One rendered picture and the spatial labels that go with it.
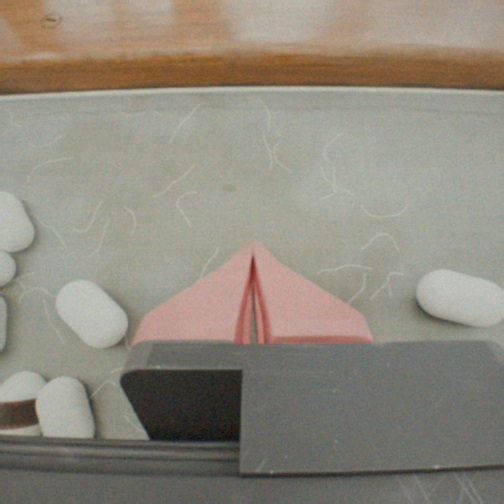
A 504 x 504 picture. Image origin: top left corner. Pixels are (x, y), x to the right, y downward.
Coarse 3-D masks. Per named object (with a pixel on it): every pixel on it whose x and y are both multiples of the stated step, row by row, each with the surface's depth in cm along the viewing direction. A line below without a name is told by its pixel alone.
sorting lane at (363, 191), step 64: (0, 128) 16; (64, 128) 16; (128, 128) 16; (192, 128) 16; (256, 128) 16; (320, 128) 16; (384, 128) 16; (448, 128) 16; (64, 192) 15; (128, 192) 15; (192, 192) 15; (256, 192) 15; (320, 192) 15; (384, 192) 15; (448, 192) 15; (64, 256) 14; (128, 256) 14; (192, 256) 14; (320, 256) 14; (384, 256) 14; (448, 256) 14; (128, 320) 13; (384, 320) 13; (448, 320) 13; (0, 384) 13
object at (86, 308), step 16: (64, 288) 12; (80, 288) 12; (96, 288) 13; (64, 304) 12; (80, 304) 12; (96, 304) 12; (112, 304) 12; (64, 320) 12; (80, 320) 12; (96, 320) 12; (112, 320) 12; (80, 336) 12; (96, 336) 12; (112, 336) 12
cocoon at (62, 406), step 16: (48, 384) 11; (64, 384) 11; (80, 384) 12; (48, 400) 11; (64, 400) 11; (80, 400) 12; (48, 416) 11; (64, 416) 11; (80, 416) 11; (48, 432) 11; (64, 432) 11; (80, 432) 11
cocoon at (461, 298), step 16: (432, 272) 13; (448, 272) 12; (432, 288) 12; (448, 288) 12; (464, 288) 12; (480, 288) 12; (496, 288) 12; (432, 304) 12; (448, 304) 12; (464, 304) 11; (480, 304) 11; (496, 304) 11; (464, 320) 12; (480, 320) 12; (496, 320) 12
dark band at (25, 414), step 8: (24, 400) 11; (32, 400) 11; (0, 408) 11; (8, 408) 11; (16, 408) 11; (24, 408) 11; (32, 408) 11; (0, 416) 11; (8, 416) 11; (16, 416) 11; (24, 416) 11; (32, 416) 11; (0, 424) 11; (8, 424) 11; (16, 424) 11; (24, 424) 11; (32, 424) 11
